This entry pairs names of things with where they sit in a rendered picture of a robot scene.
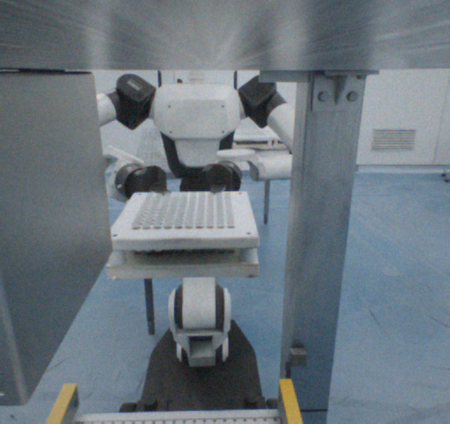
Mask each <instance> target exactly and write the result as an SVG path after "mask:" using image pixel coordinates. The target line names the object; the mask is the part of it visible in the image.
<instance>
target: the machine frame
mask: <svg viewBox="0 0 450 424"><path fill-rule="evenodd" d="M314 71H316V70H310V71H309V74H308V82H307V83H297V90H295V107H294V138H293V154H292V169H291V185H290V201H289V217H288V233H287V263H286V279H285V280H284V282H285V295H284V296H283V298H284V311H282V314H283V326H282V327H281V331H282V342H280V346H281V359H279V363H280V375H279V379H282V378H284V371H285V367H286V362H289V365H290V369H291V373H290V378H291V382H293V385H294V392H295V396H296V399H297V404H298V407H299V411H300V416H301V422H303V424H326V421H327V414H329V409H328V406H329V405H330V389H331V381H332V372H333V364H334V356H335V347H336V339H337V331H338V315H339V307H340V298H341V291H342V282H343V273H344V266H345V250H346V242H347V233H348V225H349V217H350V209H351V200H352V194H353V185H354V176H355V168H356V160H357V152H358V143H359V128H360V119H361V112H363V103H364V94H365V87H366V79H364V83H363V92H362V100H361V101H360V110H359V112H310V108H312V96H313V83H314ZM291 347H305V349H306V352H308V361H307V366H291V363H290V361H289V360H288V355H290V348H291Z"/></svg>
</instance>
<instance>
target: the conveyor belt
mask: <svg viewBox="0 0 450 424"><path fill-rule="evenodd" d="M75 424H281V422H280V417H279V410H277V409H274V410H231V411H188V412H144V413H96V414H80V415H79V416H78V417H77V419H76V423H75Z"/></svg>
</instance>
